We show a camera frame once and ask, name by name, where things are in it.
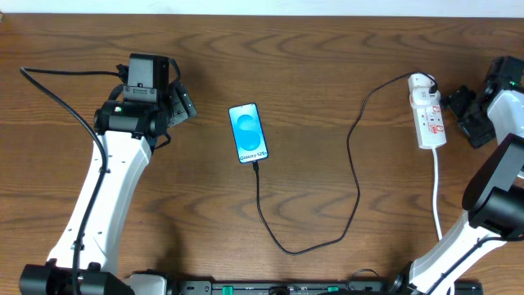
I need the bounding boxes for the white power strip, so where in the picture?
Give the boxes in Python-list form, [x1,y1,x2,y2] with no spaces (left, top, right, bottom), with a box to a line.
[409,88,446,150]

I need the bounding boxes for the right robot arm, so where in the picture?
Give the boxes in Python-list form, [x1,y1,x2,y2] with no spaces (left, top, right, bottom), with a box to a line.
[388,56,523,294]

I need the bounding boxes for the blue Galaxy smartphone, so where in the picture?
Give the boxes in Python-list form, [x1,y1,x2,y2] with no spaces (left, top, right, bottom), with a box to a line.
[228,102,269,164]

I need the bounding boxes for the black USB charging cable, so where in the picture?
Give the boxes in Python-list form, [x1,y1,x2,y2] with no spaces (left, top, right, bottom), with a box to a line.
[251,71,438,256]

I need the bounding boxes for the white USB charger plug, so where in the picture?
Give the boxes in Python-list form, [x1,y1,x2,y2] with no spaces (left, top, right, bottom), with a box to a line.
[408,72,438,93]

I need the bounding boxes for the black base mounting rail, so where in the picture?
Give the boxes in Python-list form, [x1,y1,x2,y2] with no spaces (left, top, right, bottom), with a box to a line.
[122,279,484,295]

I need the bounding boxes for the white power strip cord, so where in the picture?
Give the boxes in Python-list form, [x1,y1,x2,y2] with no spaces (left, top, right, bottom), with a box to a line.
[431,147,444,242]

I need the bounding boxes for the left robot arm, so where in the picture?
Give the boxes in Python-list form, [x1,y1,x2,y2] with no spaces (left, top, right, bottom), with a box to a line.
[19,53,197,294]

